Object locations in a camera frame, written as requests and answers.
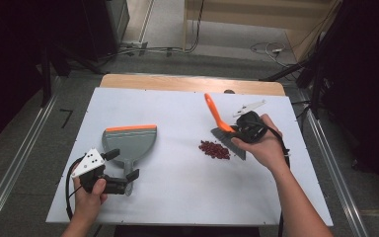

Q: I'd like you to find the black hanging cable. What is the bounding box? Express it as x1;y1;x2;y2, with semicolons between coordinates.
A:
184;0;206;53

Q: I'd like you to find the pile of red and green beans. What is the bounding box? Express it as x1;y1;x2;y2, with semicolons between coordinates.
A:
197;139;232;161

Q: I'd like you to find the orange brush with grey bristles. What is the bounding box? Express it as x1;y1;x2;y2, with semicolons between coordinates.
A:
204;93;247;161

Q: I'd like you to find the white floor cable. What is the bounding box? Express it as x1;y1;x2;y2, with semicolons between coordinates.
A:
250;40;299;68

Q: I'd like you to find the white table cover board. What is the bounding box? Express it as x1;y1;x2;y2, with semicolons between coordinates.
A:
44;87;334;227

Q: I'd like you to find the person's left hand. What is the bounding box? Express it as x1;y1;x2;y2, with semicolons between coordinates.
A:
72;163;109;225

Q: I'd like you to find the dark cabinet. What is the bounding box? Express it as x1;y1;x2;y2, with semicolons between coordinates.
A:
78;0;131;62

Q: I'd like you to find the person's right hand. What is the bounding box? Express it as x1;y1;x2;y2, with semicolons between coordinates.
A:
240;114;289;175

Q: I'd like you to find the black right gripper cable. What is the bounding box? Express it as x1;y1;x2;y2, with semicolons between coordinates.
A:
243;119;292;237

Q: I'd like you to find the wooden furniture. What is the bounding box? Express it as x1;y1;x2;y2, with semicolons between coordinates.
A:
183;0;343;62

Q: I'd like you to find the wooden table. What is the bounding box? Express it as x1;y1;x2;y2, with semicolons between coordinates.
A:
99;73;286;97

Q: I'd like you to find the power strip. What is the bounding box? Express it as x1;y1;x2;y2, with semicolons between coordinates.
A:
121;40;150;56

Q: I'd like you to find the black curtain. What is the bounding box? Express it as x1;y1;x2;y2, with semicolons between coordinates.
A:
315;0;379;192
0;0;90;156

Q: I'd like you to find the metal floor rail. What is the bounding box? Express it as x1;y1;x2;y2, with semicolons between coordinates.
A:
0;77;62;237
295;88;371;237

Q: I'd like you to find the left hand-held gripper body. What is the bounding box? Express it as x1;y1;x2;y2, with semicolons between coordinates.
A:
70;147;128;196

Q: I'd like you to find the black stand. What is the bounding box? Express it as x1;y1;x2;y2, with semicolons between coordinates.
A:
259;33;325;119
39;42;103;107

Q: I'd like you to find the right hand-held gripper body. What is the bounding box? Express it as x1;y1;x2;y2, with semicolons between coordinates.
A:
232;99;268;144

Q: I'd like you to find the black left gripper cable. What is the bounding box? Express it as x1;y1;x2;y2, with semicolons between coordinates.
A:
65;157;86;222

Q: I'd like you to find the grey dustpan with orange edge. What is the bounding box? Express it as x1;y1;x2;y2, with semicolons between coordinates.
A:
101;123;158;198

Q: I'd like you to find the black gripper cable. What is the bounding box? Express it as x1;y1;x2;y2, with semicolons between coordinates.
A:
65;157;86;222
243;119;292;237

